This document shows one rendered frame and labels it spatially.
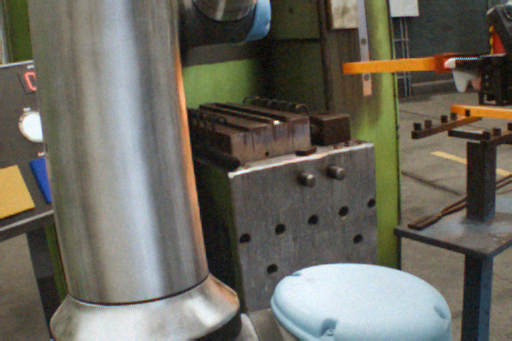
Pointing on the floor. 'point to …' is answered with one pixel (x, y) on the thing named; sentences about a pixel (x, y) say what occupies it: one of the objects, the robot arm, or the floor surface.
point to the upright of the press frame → (365, 46)
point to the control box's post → (37, 243)
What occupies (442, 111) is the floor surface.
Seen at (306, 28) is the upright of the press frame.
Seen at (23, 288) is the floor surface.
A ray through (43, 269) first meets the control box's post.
